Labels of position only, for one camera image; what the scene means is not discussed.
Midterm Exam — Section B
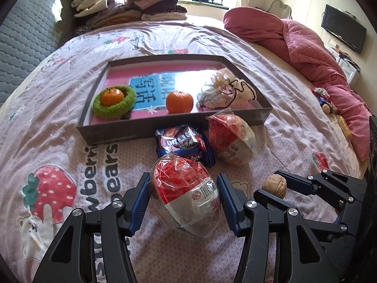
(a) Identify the brown walnut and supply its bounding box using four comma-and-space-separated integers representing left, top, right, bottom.
262, 174, 287, 199

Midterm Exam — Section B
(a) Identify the blue white bowl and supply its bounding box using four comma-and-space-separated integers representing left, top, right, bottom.
151, 153, 221, 238

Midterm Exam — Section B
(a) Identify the red white bowl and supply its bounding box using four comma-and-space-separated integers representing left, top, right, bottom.
206, 108, 256, 166

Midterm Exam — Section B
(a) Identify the blue oreo snack pack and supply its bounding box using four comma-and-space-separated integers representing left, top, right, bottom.
155, 125, 215, 168

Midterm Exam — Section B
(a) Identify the green fuzzy ring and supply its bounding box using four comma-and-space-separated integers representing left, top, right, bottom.
92, 84, 138, 121

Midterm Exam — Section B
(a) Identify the orange mandarin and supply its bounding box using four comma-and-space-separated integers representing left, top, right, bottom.
165, 91, 194, 114
101, 88, 125, 107

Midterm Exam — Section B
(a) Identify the cream drawstring pouch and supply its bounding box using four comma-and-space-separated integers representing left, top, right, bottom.
197, 68, 258, 111

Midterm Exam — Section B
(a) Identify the yellow snack packet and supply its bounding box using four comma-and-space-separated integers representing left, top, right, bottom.
336, 115, 353, 142

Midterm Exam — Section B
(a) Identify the small toy figure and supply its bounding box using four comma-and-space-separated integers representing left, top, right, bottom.
311, 87, 339, 114

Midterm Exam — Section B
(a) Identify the pink strawberry bear duvet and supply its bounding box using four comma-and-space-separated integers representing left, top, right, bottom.
1, 22, 365, 282

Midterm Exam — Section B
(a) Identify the grey shallow box tray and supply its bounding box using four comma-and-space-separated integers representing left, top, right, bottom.
76, 54, 274, 146

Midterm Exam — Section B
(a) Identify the pink blue book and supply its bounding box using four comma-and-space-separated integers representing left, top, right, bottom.
89, 62, 257, 126

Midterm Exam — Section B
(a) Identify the white drawer cabinet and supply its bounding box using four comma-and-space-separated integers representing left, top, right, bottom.
330, 48, 361, 88

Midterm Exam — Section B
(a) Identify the black flat television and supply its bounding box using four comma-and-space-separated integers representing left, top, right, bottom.
321, 4, 367, 54

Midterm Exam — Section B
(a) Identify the pink quilted blanket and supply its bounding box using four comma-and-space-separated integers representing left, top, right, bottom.
223, 7, 371, 161

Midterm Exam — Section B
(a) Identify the grey quilted headboard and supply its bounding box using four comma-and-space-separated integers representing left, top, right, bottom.
1, 0, 75, 104

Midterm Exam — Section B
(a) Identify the pile of folded clothes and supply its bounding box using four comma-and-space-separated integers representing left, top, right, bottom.
71, 0, 187, 36

